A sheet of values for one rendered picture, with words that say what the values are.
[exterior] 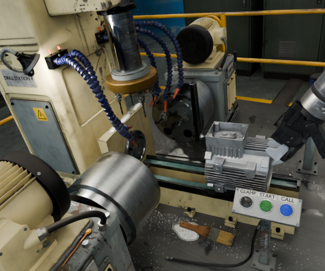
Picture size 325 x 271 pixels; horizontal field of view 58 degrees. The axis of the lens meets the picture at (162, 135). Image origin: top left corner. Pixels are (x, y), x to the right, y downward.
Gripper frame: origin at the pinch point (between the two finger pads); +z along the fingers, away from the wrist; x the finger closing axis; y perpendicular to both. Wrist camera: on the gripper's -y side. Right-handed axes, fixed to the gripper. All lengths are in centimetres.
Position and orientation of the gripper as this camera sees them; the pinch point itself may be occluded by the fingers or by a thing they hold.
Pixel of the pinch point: (276, 162)
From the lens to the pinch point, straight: 94.3
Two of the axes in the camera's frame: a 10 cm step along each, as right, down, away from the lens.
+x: -4.2, 5.3, -7.3
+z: -3.1, 6.7, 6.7
